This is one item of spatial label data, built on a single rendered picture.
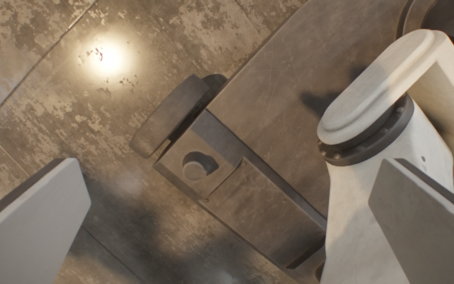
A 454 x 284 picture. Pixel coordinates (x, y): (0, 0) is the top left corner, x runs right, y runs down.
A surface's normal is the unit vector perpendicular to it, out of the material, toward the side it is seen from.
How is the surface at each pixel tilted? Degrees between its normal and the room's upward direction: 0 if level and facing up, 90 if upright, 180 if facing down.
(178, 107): 30
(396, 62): 90
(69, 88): 0
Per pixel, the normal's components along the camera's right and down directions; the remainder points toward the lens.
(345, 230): -0.73, -0.66
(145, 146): -0.26, 0.57
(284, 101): 0.00, 0.29
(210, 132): 0.49, -0.29
